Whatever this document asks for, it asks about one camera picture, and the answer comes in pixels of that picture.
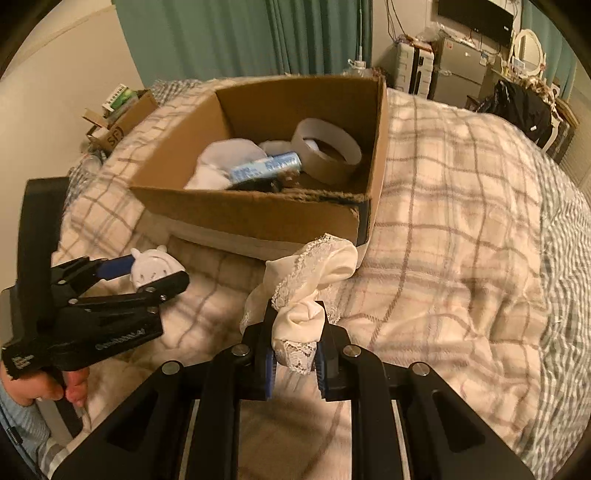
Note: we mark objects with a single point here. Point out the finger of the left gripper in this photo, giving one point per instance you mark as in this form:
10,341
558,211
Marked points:
75,277
150,295

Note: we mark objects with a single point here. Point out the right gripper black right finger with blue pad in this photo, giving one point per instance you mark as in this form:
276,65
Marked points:
408,422

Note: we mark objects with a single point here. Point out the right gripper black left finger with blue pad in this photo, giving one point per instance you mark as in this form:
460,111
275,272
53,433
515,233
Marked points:
183,421

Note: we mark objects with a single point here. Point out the white round cartoon toy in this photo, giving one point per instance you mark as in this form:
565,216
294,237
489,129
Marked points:
152,265

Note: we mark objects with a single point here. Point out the white grey sock bundle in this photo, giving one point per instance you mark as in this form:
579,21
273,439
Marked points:
211,171

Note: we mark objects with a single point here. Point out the white lace cloth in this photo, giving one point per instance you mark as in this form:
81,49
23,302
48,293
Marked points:
292,285

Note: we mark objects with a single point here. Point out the blue tissue pack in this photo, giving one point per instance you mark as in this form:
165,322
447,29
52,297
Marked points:
266,168

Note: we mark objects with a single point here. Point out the white round paper ring box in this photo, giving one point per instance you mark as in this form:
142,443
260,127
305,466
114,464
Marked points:
328,154

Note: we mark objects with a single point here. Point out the person's forearm blue sleeve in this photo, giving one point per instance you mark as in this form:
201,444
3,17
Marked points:
34,440

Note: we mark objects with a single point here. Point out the person's left hand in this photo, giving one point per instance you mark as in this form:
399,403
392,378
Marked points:
40,385

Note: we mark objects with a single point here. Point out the large open cardboard box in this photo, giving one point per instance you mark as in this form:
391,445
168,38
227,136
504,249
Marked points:
272,218

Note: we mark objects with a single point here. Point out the green checkered bed sheet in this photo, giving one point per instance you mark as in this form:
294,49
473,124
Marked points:
563,295

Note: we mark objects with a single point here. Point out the small SF cardboard box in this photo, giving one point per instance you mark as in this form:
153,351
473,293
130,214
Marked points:
106,135

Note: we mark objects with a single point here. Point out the cream plaid blanket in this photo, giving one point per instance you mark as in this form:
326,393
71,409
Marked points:
415,258

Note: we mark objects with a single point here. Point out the green white box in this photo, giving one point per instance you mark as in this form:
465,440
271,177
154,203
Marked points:
120,95

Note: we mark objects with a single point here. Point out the green curtain left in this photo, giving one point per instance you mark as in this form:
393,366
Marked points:
181,39

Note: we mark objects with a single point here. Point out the green curtain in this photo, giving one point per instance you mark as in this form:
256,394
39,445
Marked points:
181,39
561,61

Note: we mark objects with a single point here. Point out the large clear water jug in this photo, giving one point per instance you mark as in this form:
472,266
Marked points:
358,69

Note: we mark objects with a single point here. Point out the black jacket on chair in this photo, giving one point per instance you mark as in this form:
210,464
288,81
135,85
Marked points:
521,107

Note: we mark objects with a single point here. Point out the white hard suitcase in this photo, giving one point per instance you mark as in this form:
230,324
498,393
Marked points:
414,67

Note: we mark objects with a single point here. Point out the silver small refrigerator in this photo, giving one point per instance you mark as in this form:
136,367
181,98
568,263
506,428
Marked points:
459,72

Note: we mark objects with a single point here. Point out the white oval vanity mirror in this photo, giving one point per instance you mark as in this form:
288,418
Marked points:
527,57

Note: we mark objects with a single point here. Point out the green curtain right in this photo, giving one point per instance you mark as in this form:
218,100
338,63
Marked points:
561,61

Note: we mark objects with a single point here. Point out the black wall television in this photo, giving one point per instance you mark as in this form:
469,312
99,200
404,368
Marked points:
481,16

